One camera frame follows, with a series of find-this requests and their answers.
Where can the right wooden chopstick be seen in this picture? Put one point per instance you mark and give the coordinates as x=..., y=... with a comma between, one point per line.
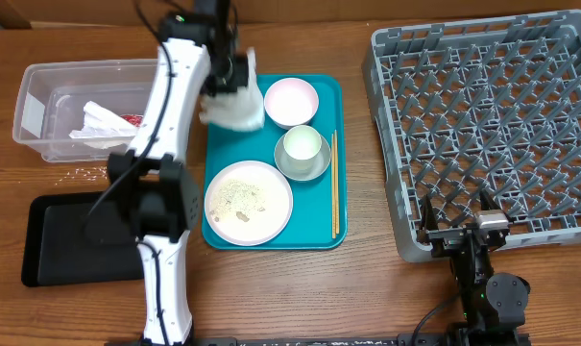
x=337, y=185

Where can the black plastic tray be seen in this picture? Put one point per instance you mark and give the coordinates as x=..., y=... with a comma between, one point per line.
x=61, y=248

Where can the left wooden chopstick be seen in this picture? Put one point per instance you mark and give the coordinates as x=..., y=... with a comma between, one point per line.
x=333, y=171

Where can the grey dishwasher rack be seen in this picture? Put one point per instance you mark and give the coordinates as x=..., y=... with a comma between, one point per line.
x=481, y=105

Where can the spilled rice grains on table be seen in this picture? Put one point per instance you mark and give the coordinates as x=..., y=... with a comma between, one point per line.
x=84, y=176

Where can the large white plate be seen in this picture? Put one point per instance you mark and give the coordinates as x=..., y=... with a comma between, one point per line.
x=248, y=203

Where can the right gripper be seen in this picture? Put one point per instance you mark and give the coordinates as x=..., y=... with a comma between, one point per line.
x=445, y=238

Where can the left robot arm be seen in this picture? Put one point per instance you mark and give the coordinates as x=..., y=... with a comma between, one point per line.
x=199, y=71

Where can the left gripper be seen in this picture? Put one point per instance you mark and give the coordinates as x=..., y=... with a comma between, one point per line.
x=238, y=75

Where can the clear plastic bin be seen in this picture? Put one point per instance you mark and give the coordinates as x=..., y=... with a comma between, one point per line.
x=51, y=104

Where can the white napkin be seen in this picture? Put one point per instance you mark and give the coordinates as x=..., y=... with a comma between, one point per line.
x=242, y=111
x=104, y=129

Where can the grey green saucer bowl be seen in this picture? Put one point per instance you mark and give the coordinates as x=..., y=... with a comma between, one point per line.
x=318, y=168

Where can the pale green cup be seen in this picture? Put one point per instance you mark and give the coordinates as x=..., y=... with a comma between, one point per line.
x=302, y=144

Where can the cardboard backdrop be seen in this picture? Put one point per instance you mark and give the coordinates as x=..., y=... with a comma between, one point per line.
x=21, y=14

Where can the red snack wrapper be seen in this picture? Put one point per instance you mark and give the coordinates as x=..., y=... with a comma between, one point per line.
x=134, y=119

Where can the pink white bowl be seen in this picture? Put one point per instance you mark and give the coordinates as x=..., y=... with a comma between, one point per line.
x=291, y=102

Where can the wooden chopstick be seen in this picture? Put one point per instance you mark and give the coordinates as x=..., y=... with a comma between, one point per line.
x=337, y=185
x=333, y=171

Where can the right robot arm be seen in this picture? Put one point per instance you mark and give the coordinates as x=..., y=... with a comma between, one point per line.
x=493, y=303

